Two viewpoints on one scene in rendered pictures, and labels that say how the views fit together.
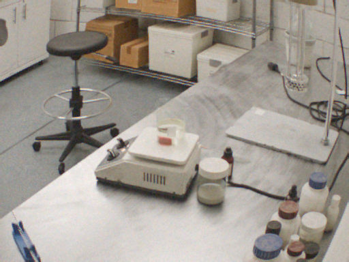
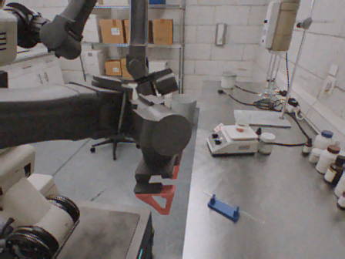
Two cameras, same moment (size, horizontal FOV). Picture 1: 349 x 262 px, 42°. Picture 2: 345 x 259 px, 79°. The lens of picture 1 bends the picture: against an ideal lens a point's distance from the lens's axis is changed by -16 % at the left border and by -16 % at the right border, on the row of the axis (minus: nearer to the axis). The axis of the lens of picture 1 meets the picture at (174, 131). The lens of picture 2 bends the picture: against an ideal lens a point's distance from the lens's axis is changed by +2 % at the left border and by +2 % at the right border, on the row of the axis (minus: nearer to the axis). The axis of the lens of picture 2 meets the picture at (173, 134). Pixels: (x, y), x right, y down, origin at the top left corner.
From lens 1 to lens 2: 0.65 m
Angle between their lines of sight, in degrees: 18
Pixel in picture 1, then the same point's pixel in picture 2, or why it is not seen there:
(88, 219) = (232, 176)
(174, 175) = (253, 144)
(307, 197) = (325, 142)
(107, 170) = (220, 149)
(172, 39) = not seen: hidden behind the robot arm
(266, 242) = not seen: outside the picture
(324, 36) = (209, 72)
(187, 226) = (272, 166)
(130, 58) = not seen: hidden behind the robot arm
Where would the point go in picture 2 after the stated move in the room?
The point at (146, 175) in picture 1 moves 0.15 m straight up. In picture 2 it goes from (240, 146) to (246, 115)
